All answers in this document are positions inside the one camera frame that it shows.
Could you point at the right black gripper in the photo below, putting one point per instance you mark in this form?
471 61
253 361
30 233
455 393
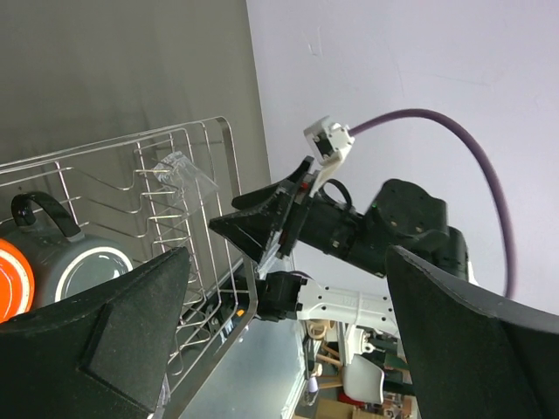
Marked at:
264 231

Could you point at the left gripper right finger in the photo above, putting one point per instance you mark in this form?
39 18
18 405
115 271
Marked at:
471 352

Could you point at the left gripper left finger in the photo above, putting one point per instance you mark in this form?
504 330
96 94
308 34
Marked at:
102 353

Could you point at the clear plastic cup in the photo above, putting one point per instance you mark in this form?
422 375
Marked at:
187 185

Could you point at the dark grey ceramic mug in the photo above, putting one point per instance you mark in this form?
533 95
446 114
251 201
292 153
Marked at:
64 259

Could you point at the orange mug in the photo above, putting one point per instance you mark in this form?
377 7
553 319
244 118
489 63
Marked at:
17 282

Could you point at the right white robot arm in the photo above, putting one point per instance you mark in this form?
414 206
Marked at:
401 214

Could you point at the wire dish rack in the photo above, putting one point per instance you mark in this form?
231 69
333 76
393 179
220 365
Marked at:
110 191

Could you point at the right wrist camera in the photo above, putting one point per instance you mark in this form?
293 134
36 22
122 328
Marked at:
331 143

